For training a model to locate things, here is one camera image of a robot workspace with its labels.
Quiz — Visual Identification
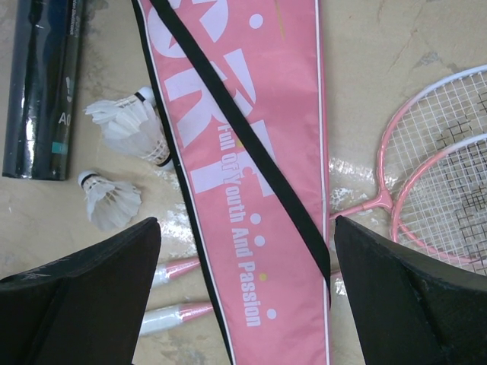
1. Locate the black shuttlecock tube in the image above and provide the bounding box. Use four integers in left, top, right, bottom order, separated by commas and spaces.
2, 0, 85, 181

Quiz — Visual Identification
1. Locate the pink racket bag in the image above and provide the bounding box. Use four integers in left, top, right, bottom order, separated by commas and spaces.
132, 1, 332, 364

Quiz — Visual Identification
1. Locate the pink badminton racket upper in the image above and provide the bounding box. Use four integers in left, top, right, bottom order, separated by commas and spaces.
151, 64, 487, 284

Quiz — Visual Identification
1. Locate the black bag strap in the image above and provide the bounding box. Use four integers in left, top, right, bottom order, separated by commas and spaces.
148, 0, 332, 309

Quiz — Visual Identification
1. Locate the white shuttlecock near bag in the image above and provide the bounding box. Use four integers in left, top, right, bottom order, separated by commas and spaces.
84, 87, 157, 151

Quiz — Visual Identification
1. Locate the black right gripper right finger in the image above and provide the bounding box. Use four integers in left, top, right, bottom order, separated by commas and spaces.
334, 216, 486, 364

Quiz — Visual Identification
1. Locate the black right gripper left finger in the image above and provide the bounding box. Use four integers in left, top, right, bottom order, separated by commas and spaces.
1, 217, 161, 364

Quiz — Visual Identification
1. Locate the white shuttlecock lone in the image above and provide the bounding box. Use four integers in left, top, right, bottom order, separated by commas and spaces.
78, 170, 142, 231

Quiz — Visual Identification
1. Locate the white shuttlecock upright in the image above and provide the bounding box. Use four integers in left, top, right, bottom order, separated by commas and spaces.
103, 108, 170, 167

